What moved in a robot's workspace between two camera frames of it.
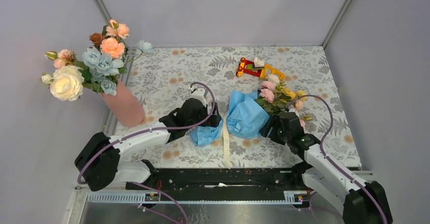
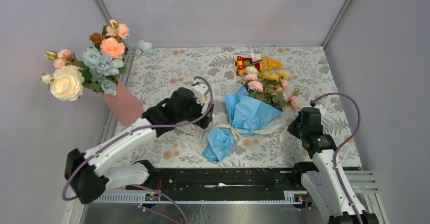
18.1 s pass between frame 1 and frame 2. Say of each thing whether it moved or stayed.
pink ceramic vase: stayed
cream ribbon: moved
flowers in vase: stayed
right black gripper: moved
